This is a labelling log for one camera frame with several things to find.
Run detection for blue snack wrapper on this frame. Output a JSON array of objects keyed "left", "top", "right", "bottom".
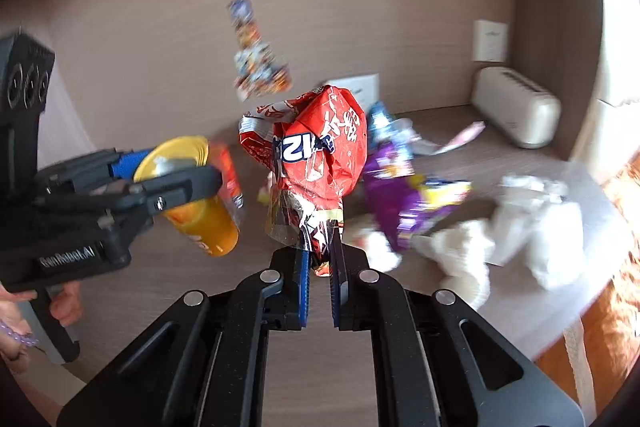
[{"left": 367, "top": 101, "right": 420, "bottom": 159}]

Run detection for colourful wall stickers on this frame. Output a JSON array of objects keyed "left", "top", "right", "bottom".
[{"left": 228, "top": 0, "right": 292, "bottom": 102}]

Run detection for white toaster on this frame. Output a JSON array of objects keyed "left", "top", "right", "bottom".
[{"left": 471, "top": 66, "right": 562, "bottom": 150}]

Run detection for purple yellow snack bag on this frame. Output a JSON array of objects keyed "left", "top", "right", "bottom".
[{"left": 361, "top": 142, "right": 472, "bottom": 251}]

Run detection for crumpled white tissue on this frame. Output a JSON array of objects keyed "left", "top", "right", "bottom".
[{"left": 410, "top": 219, "right": 495, "bottom": 310}]

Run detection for white plastic bag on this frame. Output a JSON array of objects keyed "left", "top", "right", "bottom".
[{"left": 487, "top": 176, "right": 585, "bottom": 291}]

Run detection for upper wall socket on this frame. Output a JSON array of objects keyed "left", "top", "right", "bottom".
[{"left": 472, "top": 20, "right": 509, "bottom": 63}]

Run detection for lower wall socket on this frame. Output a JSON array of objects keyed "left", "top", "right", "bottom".
[{"left": 321, "top": 74, "right": 380, "bottom": 113}]

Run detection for wall socket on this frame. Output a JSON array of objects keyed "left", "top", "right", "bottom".
[
  {"left": 321, "top": 74, "right": 380, "bottom": 113},
  {"left": 472, "top": 20, "right": 509, "bottom": 63}
]

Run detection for orange bed cover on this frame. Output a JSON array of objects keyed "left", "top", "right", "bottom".
[{"left": 536, "top": 156, "right": 639, "bottom": 424}]

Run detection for yellow orange chip can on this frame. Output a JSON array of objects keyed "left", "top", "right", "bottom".
[{"left": 134, "top": 135, "right": 244, "bottom": 257}]

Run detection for small crumpled wrapper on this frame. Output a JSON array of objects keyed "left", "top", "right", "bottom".
[{"left": 343, "top": 215, "right": 402, "bottom": 273}]

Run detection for red snack bag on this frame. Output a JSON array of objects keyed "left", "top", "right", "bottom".
[{"left": 239, "top": 84, "right": 368, "bottom": 267}]

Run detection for person's left hand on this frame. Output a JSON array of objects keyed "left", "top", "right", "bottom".
[{"left": 1, "top": 281, "right": 82, "bottom": 374}]

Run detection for pink white wrapper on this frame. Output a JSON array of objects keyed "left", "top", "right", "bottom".
[{"left": 410, "top": 121, "right": 486, "bottom": 156}]

